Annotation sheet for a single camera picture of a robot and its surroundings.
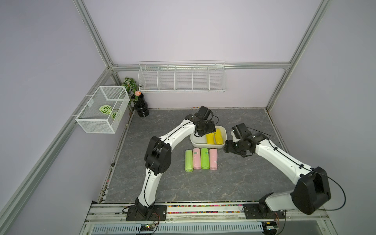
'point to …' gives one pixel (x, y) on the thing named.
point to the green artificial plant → (130, 85)
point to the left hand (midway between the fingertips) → (213, 131)
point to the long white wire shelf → (183, 76)
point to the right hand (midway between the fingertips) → (228, 148)
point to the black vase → (140, 106)
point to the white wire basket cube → (104, 111)
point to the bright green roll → (204, 157)
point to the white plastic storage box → (200, 142)
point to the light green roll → (188, 160)
